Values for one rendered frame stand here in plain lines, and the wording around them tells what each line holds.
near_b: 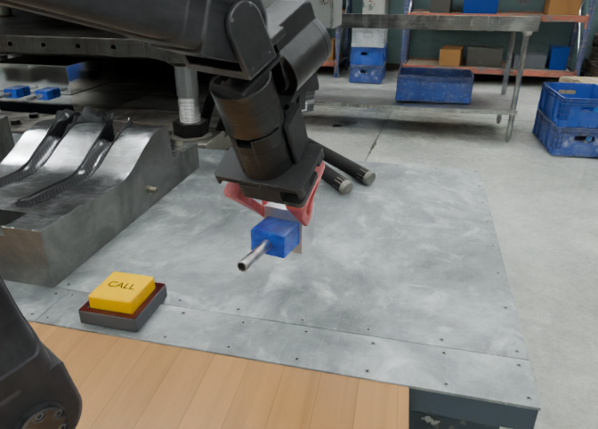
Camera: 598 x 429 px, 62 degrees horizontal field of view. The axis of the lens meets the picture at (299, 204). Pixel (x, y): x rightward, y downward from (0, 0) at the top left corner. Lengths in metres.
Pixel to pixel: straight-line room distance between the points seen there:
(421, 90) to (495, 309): 3.64
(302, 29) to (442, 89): 3.81
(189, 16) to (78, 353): 0.43
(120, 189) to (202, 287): 0.26
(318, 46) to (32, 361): 0.35
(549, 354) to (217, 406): 1.59
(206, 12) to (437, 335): 0.45
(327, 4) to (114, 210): 0.79
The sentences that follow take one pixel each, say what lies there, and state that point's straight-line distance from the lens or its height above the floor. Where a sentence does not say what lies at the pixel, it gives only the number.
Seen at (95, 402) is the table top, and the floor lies 0.80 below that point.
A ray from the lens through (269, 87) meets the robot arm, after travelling 0.44.
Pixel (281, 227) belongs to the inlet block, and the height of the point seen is 0.94.
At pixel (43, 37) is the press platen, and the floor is 1.04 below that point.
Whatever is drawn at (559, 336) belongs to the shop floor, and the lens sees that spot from 2.11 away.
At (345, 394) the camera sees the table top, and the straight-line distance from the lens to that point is 0.56.
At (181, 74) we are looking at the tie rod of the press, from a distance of 1.39.
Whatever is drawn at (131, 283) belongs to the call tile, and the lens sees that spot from 0.69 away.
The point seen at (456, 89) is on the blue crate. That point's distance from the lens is 4.28.
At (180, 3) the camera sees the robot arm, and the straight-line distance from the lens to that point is 0.37.
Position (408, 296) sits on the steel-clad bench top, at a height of 0.80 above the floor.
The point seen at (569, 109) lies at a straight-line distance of 4.02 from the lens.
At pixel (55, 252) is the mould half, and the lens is 0.78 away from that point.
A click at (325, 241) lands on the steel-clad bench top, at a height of 0.80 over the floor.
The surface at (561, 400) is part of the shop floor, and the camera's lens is 1.85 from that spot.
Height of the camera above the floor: 1.20
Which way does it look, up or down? 25 degrees down
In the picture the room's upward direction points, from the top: straight up
